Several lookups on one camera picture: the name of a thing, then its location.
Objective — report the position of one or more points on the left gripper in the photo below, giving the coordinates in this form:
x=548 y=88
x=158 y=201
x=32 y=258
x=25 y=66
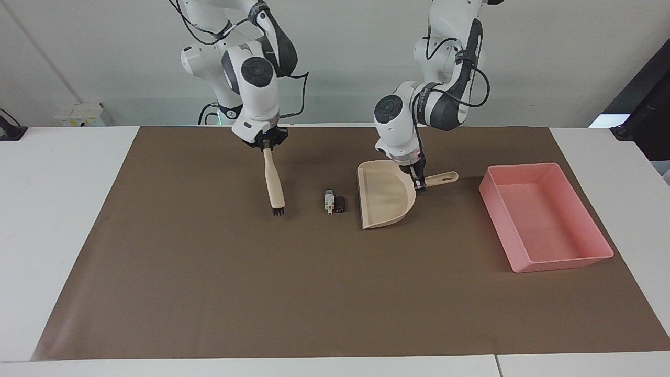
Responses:
x=414 y=170

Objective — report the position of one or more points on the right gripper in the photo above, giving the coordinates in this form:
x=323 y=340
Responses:
x=272 y=137

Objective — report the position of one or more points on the beige plastic dustpan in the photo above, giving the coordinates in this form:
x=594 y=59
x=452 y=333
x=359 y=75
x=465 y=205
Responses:
x=384 y=196

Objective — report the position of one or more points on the beige brush with black bristles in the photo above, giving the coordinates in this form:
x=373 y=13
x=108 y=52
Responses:
x=274 y=183

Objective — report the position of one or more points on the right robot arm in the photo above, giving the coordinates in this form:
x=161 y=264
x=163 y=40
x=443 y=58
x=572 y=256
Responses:
x=256 y=99

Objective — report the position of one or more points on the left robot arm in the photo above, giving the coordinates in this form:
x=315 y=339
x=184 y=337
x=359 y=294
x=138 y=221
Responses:
x=398 y=123

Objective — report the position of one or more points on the pink plastic bin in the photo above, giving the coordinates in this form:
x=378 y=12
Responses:
x=544 y=220

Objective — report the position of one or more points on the small black electronic part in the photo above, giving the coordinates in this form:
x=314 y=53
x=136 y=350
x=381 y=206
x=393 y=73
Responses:
x=340 y=203

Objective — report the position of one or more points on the small grey white electronic part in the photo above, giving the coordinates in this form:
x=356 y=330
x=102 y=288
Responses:
x=329 y=201

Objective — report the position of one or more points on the black stand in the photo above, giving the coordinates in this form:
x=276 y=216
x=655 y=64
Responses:
x=646 y=112
x=10 y=131

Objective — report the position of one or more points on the white wall socket box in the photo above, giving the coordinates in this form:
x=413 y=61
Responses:
x=84 y=115

